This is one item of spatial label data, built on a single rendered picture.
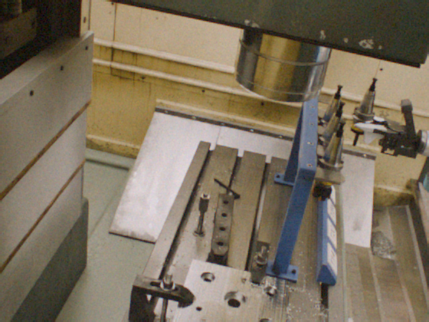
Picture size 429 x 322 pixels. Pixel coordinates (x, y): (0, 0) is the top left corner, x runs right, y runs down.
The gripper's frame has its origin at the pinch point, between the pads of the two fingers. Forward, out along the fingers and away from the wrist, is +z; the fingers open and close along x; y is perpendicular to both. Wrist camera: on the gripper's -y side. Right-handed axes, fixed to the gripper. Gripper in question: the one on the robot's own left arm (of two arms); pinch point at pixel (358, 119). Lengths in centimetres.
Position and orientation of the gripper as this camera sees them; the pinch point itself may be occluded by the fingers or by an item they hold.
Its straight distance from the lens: 161.7
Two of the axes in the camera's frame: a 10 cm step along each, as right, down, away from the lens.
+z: -9.7, -2.4, 0.1
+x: 1.2, -4.6, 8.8
